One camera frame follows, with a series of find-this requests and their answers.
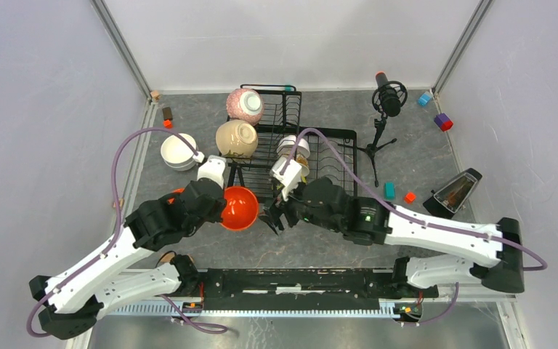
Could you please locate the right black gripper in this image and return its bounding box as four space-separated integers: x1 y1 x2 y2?
257 177 343 236

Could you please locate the wooden letter cube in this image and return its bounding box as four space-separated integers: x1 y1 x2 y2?
113 198 124 209

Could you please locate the white bowl behind rack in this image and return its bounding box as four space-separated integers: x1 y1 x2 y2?
276 135 310 159

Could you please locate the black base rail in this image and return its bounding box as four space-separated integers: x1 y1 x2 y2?
175 268 439 311

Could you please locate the orange bowl rack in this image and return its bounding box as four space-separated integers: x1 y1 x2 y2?
221 186 259 231

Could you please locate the brown block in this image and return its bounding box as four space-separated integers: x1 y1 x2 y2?
161 107 173 121

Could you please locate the small orange cube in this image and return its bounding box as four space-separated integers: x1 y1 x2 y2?
403 192 417 204

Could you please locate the purple red block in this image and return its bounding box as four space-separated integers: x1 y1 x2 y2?
434 113 453 132

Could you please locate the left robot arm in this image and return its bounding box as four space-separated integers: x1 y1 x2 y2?
28 178 227 340

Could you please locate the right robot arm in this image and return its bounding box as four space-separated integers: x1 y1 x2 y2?
259 177 525 297

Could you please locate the white bowl grey rim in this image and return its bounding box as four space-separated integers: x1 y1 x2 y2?
163 158 198 172

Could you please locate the wooden cube corner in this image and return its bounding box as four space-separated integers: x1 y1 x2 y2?
150 90 161 101

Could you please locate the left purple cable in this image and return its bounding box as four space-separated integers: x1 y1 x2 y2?
25 127 229 338

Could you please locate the teal block on table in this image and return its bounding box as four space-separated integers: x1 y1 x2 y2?
384 182 396 200

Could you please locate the black wire dish rack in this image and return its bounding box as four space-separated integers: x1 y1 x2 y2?
226 84 359 208

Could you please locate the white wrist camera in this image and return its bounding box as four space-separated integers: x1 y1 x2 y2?
270 157 302 201
196 155 227 189

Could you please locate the blue block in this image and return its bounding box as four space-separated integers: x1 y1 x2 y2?
417 91 433 107

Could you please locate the beige ceramic bowl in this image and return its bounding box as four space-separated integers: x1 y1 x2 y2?
215 119 259 159

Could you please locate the orange bowl tier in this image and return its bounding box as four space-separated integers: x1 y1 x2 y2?
166 188 184 204

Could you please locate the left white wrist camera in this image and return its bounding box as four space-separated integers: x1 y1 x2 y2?
196 155 227 189

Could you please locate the patterned cream bowl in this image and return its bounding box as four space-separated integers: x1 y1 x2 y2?
295 153 310 177

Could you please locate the pink floral bowl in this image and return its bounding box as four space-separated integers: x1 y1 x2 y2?
226 88 264 126

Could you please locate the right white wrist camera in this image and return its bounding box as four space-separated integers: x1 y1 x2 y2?
270 157 302 201

